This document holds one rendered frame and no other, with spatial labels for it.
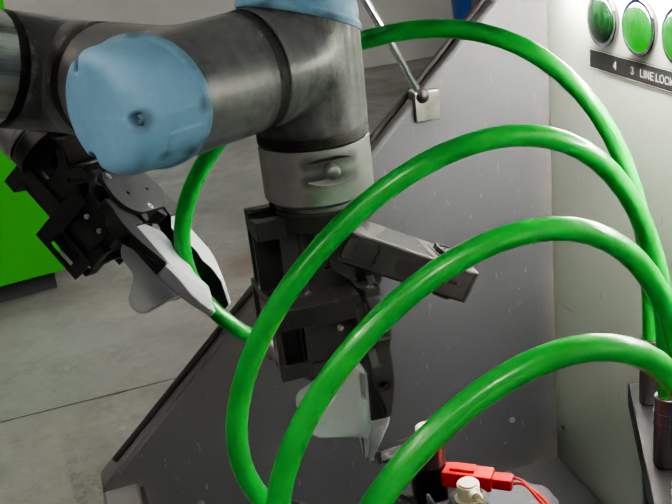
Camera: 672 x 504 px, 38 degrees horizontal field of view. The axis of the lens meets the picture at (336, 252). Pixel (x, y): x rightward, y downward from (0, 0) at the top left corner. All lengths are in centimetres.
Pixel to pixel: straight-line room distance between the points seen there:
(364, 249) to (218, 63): 18
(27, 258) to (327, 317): 352
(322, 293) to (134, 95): 22
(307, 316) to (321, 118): 14
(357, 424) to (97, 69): 33
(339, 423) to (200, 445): 39
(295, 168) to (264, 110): 6
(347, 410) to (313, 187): 18
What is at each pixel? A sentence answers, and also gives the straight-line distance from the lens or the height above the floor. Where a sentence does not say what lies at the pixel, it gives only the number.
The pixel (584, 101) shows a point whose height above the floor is 136.
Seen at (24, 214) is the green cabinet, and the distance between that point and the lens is 410.
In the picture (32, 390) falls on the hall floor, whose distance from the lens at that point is 346.
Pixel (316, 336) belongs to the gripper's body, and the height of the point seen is 125.
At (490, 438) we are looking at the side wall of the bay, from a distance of 121.
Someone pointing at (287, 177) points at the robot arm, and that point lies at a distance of 63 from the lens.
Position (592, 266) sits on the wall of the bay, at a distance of 107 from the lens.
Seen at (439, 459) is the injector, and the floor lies 111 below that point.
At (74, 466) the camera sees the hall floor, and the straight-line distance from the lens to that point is 299.
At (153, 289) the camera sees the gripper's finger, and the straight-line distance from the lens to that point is 81.
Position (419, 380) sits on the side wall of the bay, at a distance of 113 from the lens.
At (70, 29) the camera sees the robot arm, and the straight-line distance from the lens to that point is 64.
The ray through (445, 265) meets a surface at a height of 134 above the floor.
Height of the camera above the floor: 155
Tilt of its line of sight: 22 degrees down
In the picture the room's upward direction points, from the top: 7 degrees counter-clockwise
